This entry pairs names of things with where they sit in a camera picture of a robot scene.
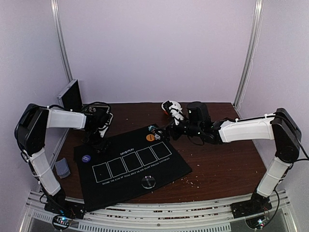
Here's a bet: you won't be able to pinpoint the purple small blind button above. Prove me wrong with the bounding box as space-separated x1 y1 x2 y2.
82 155 91 163

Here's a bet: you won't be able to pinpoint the poker chip pile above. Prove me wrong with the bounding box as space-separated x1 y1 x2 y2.
148 125 163 140

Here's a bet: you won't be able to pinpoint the orange big blind button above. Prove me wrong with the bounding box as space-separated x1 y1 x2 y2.
146 134 155 142

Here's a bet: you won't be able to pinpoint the grey playing card deck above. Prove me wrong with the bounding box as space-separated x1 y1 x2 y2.
55 158 70 179

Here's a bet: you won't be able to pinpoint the black dealer button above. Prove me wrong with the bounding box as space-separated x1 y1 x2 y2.
141 175 156 189

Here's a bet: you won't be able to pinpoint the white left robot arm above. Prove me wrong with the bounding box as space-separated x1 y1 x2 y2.
14 103 113 215

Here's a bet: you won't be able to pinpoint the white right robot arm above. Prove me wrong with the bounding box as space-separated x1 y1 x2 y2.
162 101 301 214

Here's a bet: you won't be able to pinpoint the aluminium poker chip case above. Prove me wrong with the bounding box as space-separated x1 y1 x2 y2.
56 78 114 136

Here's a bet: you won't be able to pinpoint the white and red bowl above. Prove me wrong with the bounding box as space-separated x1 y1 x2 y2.
161 101 182 116

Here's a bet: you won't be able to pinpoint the black poker play mat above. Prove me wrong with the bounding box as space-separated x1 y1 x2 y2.
73 126 192 212

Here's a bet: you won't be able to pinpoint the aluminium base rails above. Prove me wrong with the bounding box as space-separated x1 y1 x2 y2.
19 189 294 232

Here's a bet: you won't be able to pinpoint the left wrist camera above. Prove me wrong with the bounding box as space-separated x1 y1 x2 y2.
81 103 110 114

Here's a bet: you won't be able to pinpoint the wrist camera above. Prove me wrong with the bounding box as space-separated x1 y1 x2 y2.
186 101 211 122
81 103 110 114

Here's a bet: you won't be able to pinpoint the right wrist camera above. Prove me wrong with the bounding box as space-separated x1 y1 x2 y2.
186 101 211 122

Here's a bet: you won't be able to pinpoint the left aluminium frame post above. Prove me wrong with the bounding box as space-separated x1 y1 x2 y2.
50 0 73 82

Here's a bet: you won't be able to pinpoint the aluminium frame post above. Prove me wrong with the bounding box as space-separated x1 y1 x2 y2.
233 0 264 109
50 0 73 82

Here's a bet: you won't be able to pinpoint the right aluminium frame post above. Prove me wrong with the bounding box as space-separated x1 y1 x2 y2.
233 0 264 109

